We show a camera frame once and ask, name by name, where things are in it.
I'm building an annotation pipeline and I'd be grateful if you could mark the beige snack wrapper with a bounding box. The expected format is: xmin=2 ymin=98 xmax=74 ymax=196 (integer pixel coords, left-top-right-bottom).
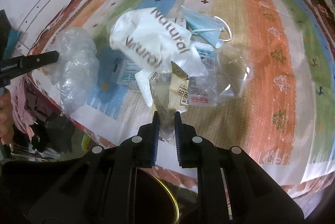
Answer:
xmin=149 ymin=61 xmax=190 ymax=142

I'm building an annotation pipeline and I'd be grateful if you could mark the clear plastic bag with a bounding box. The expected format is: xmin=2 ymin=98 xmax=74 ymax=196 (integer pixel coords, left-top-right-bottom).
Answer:
xmin=46 ymin=27 xmax=99 ymax=114

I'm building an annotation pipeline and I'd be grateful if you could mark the white Natural plastic bag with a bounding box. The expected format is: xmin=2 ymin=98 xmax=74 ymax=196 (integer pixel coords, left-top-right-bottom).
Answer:
xmin=108 ymin=7 xmax=208 ymax=107

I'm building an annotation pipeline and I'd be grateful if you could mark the person's left hand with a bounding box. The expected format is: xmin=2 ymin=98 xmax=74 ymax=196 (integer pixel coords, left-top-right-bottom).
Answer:
xmin=0 ymin=89 xmax=14 ymax=145

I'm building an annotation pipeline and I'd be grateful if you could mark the pink cloth pile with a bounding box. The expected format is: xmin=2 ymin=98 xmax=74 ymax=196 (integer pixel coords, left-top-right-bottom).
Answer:
xmin=10 ymin=77 xmax=57 ymax=141

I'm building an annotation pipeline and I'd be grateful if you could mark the black bin with gold rim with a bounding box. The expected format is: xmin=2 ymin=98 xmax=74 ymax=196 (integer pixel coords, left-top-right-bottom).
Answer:
xmin=134 ymin=169 xmax=179 ymax=224

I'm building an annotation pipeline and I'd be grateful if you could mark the white printed label wrapper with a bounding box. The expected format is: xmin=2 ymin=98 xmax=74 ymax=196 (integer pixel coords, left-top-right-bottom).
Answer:
xmin=116 ymin=41 xmax=216 ymax=107

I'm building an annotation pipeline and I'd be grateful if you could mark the clear plastic cup lid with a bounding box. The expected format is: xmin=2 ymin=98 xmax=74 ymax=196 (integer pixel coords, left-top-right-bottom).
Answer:
xmin=214 ymin=45 xmax=253 ymax=104

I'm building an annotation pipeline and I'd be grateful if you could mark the colourful striped bed cover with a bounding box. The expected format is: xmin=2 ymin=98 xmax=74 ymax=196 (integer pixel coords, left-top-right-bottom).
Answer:
xmin=31 ymin=0 xmax=335 ymax=200

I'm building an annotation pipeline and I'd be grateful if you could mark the light blue face mask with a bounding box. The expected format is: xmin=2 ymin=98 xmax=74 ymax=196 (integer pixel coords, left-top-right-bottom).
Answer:
xmin=181 ymin=6 xmax=233 ymax=49

